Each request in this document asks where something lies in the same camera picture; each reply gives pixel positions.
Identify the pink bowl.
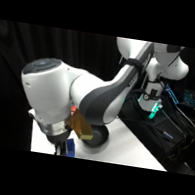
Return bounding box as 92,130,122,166
69,105,78,114

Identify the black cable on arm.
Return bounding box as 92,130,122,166
123,56,147,74

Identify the blue cube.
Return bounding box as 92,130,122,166
64,138,79,158

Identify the striped tiger plush toy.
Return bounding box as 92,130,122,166
64,108,97,142

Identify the black curtain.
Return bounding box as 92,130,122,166
0,19,195,176

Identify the blue cable bundle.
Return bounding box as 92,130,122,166
161,82,183,106

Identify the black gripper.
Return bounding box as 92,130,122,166
43,126,72,157

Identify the small green light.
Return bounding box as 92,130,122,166
135,97,164,121

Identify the black bowl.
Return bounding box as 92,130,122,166
83,122,111,150

